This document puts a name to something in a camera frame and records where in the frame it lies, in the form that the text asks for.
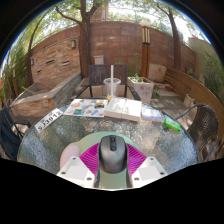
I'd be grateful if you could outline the colourful picture sheet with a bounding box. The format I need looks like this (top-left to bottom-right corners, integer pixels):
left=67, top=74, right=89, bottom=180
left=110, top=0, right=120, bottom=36
left=62, top=98, right=109, bottom=119

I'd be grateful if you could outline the white wall box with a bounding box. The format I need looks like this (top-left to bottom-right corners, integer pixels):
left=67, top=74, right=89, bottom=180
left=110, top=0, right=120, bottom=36
left=93, top=54, right=105, bottom=66

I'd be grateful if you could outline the dark wooden slatted chair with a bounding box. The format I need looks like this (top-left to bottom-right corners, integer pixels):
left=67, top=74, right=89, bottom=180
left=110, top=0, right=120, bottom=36
left=75, top=63, right=142, bottom=102

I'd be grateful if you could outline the curved wooden bench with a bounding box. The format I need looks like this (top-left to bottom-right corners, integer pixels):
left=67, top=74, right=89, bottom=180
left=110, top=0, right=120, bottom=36
left=163, top=66, right=224, bottom=148

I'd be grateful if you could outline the white label plate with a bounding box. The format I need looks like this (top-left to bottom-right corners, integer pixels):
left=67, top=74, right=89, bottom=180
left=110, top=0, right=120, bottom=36
left=34, top=108, right=64, bottom=134

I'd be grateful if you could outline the clear plastic cup with straw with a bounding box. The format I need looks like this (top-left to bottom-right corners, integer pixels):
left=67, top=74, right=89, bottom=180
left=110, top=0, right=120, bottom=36
left=102, top=64, right=122, bottom=102

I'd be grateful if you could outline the slim tree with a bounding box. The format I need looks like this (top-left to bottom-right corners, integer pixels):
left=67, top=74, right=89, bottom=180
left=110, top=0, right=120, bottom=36
left=155, top=2, right=183, bottom=71

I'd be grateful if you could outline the large tree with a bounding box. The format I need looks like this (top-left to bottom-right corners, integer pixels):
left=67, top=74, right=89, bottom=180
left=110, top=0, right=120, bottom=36
left=54, top=0, right=104, bottom=79

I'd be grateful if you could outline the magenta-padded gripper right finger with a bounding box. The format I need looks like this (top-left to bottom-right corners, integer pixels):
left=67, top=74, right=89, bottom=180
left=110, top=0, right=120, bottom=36
left=124, top=141, right=169, bottom=189

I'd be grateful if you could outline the white open book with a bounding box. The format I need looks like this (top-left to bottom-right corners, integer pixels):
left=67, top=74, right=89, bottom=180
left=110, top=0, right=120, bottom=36
left=103, top=96, right=143, bottom=123

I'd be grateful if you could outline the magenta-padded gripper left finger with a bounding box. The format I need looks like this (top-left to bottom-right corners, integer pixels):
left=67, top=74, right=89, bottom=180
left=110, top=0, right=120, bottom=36
left=56, top=143, right=101, bottom=189

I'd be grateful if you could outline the green mouse pad, pink rest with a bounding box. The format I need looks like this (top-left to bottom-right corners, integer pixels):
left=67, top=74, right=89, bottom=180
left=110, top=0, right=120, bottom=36
left=59, top=131, right=141, bottom=190

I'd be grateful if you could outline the white planter box with plant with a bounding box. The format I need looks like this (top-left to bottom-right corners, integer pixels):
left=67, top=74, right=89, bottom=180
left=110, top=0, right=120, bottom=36
left=126, top=73, right=155, bottom=104

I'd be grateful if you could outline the beige stone block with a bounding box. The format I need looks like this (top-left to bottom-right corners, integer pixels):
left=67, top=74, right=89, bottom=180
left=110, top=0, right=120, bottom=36
left=148, top=63, right=168, bottom=83

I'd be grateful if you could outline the small blue white booklet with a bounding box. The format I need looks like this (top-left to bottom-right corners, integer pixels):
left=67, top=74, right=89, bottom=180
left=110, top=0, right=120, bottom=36
left=140, top=105, right=165, bottom=123

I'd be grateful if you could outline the wooden garden lamp post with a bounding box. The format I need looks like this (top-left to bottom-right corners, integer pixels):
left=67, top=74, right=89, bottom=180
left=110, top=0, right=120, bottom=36
left=139, top=19, right=152, bottom=79

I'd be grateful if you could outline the brown wicker chair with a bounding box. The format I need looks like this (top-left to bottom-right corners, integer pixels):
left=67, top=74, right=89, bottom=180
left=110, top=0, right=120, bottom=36
left=173, top=103, right=220, bottom=163

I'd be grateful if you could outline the small white plant pot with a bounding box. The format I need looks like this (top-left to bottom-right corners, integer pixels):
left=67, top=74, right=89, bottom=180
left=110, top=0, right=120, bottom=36
left=183, top=93, right=196, bottom=108

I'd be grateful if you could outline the stone raised bed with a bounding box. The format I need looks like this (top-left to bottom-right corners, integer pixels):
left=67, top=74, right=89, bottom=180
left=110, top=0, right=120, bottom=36
left=9, top=71, right=83, bottom=116

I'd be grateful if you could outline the dark grey computer mouse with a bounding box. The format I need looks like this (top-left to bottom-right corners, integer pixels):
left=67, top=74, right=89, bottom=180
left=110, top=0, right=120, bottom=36
left=97, top=134, right=129, bottom=175

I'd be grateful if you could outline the green packet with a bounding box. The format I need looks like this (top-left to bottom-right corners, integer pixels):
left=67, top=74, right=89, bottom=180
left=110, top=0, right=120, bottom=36
left=162, top=117, right=182, bottom=133

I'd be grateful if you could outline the black metal chair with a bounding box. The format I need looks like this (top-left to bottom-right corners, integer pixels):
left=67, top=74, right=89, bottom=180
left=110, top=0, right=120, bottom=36
left=0, top=103, right=33, bottom=162

